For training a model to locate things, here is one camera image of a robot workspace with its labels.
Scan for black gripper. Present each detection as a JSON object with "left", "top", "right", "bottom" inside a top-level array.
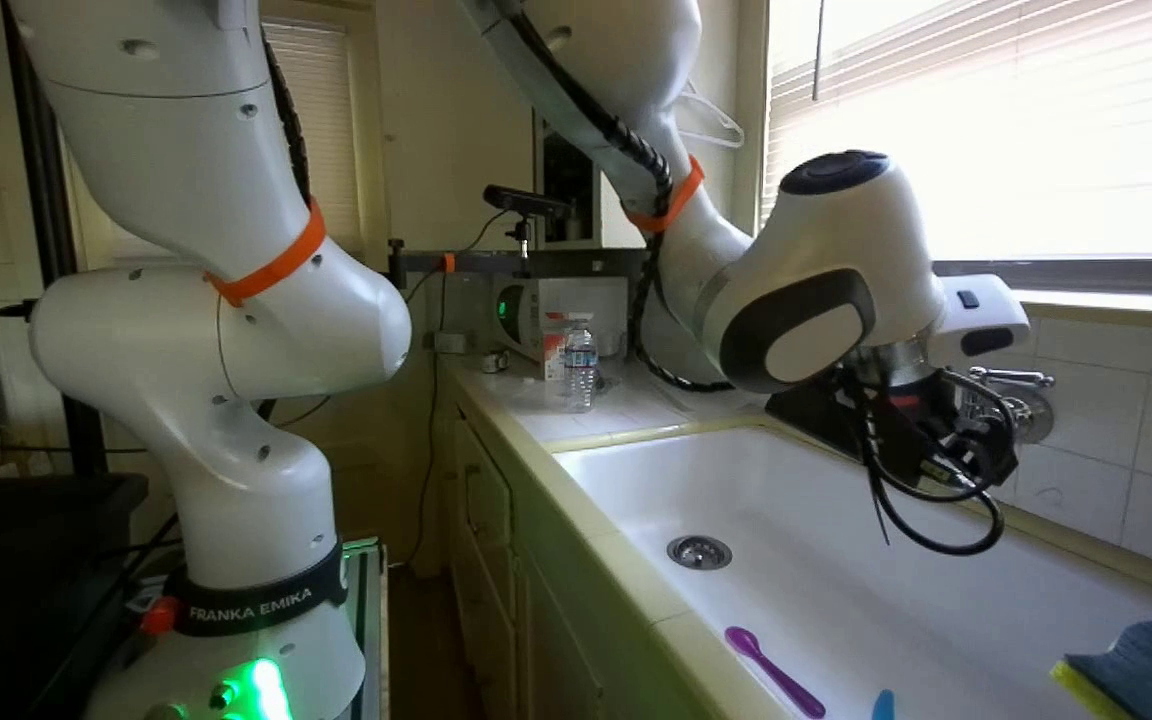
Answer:
[{"left": 762, "top": 368, "right": 1015, "bottom": 489}]

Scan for purple plastic spoon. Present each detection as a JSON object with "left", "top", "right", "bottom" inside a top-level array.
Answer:
[{"left": 725, "top": 625, "right": 826, "bottom": 720}]

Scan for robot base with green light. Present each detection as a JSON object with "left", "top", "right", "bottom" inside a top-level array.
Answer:
[{"left": 83, "top": 541, "right": 388, "bottom": 720}]

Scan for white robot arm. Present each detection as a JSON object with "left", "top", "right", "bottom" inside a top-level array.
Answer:
[{"left": 6, "top": 0, "right": 1027, "bottom": 638}]

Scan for white sink basin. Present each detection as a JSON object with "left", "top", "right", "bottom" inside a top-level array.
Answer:
[{"left": 559, "top": 427, "right": 1152, "bottom": 720}]

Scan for metal sink drain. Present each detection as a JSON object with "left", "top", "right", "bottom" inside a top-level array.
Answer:
[{"left": 669, "top": 535, "right": 733, "bottom": 571}]

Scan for white window blinds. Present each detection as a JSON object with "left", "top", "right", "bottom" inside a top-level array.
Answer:
[{"left": 769, "top": 0, "right": 1152, "bottom": 259}]

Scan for clear plastic water bottle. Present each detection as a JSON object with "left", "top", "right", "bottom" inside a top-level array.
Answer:
[{"left": 559, "top": 317, "right": 600, "bottom": 411}]

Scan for green and yellow sponge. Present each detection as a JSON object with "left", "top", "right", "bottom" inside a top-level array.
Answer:
[{"left": 1052, "top": 618, "right": 1152, "bottom": 720}]

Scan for grey box with green light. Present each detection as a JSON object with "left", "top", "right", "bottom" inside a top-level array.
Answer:
[{"left": 492, "top": 276, "right": 626, "bottom": 361}]

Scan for green cabinet under counter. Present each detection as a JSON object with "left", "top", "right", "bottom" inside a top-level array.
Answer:
[{"left": 449, "top": 392, "right": 687, "bottom": 720}]

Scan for side window blinds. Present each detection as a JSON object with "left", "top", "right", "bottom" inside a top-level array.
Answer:
[{"left": 263, "top": 21, "right": 361, "bottom": 244}]

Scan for chrome wall faucet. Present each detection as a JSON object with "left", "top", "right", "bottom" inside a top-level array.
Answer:
[{"left": 970, "top": 368, "right": 1055, "bottom": 444}]

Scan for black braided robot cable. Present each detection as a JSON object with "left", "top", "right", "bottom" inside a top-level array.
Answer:
[{"left": 500, "top": 0, "right": 1007, "bottom": 558}]

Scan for black camera stand pole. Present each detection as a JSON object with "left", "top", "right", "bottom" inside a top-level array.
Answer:
[{"left": 4, "top": 6, "right": 107, "bottom": 476}]

